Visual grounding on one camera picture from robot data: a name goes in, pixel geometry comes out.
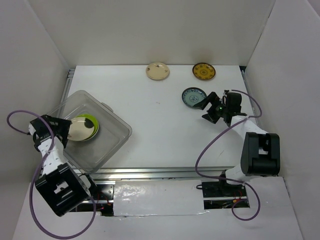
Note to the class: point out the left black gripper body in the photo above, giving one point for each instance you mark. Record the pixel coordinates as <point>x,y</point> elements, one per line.
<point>52,128</point>

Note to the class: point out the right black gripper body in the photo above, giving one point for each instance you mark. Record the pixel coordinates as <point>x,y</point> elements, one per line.
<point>219,108</point>

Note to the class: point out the cream plate black edge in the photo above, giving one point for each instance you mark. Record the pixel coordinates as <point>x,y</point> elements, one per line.
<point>77,131</point>

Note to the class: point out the blue patterned plate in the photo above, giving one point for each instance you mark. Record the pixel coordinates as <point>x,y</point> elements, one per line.
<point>192,96</point>

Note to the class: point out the yellow brown patterned plate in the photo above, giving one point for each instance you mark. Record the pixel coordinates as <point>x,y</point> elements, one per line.
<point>204,71</point>

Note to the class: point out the lime green plate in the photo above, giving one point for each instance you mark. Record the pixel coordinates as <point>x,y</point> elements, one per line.
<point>90,122</point>

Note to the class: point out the cream plate with flowers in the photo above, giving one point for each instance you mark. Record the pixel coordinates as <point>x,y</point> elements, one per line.
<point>157,71</point>

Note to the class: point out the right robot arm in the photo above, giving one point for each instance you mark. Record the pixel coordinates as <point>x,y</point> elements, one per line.
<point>260,156</point>

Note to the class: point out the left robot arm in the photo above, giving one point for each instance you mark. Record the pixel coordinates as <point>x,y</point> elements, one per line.
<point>58,184</point>

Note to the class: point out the clear plastic bin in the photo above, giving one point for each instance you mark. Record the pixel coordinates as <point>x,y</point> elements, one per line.
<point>90,155</point>

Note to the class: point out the white taped cover panel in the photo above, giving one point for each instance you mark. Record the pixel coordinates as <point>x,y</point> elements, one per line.
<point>157,198</point>

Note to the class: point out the aluminium frame rail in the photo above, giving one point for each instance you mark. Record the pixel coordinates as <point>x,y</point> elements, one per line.
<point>158,173</point>

